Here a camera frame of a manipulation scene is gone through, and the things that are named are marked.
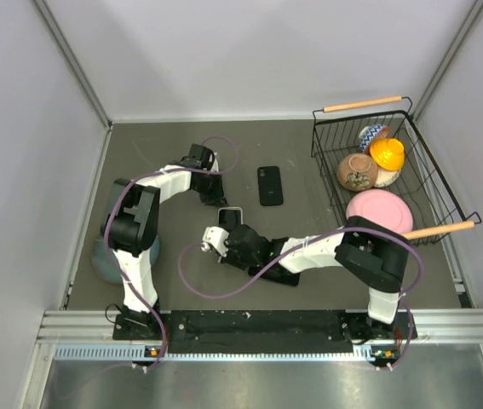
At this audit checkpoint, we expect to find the beige phone case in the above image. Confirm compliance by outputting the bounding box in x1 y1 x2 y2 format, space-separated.
216 205 244 231

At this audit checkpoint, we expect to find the grey blue bowl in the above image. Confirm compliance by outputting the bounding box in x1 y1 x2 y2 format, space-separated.
91 237 161 285

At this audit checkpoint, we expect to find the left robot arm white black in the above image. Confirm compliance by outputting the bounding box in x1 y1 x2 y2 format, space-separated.
101 144 227 338

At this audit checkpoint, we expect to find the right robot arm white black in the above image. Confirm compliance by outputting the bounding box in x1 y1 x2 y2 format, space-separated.
219 216 413 337

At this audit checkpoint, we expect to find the white ceramic bowl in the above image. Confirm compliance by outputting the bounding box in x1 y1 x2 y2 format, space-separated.
374 167 401 188

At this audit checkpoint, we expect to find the blue white patterned bowl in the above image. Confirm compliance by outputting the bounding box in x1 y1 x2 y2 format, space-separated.
359 124 390 153

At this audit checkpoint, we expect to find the black wire basket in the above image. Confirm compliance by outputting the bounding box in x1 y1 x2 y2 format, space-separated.
311 95 482 229

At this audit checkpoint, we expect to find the aluminium frame rail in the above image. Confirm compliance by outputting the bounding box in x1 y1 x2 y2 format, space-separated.
37 308 483 365

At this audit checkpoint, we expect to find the black smartphone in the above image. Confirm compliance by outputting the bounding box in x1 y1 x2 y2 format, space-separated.
260 267 300 287

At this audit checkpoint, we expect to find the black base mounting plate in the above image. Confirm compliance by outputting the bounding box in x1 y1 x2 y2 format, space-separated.
112 308 400 354

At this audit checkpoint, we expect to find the pink plate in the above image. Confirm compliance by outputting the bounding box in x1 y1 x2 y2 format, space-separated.
346 189 414 234

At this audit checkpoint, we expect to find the brown ceramic bowl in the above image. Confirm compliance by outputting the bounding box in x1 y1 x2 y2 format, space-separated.
336 153 378 192

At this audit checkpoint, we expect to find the black phone case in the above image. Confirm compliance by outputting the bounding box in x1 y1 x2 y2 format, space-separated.
257 166 284 206

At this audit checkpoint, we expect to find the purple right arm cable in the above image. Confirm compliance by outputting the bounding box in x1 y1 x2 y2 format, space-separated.
178 226 426 370

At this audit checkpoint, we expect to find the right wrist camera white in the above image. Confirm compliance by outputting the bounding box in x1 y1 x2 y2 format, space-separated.
200 227 229 257

